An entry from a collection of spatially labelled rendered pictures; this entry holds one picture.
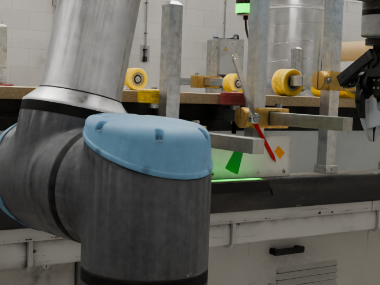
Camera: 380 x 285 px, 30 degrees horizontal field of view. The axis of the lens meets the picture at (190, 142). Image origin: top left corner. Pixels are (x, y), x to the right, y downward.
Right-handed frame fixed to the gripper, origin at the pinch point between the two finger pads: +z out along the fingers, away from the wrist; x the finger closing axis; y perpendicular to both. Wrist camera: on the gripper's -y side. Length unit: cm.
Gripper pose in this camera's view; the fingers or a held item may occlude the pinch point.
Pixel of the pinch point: (370, 135)
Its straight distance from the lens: 154.1
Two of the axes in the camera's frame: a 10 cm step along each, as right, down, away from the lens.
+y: 5.5, 0.8, -8.3
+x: 8.4, -0.1, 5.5
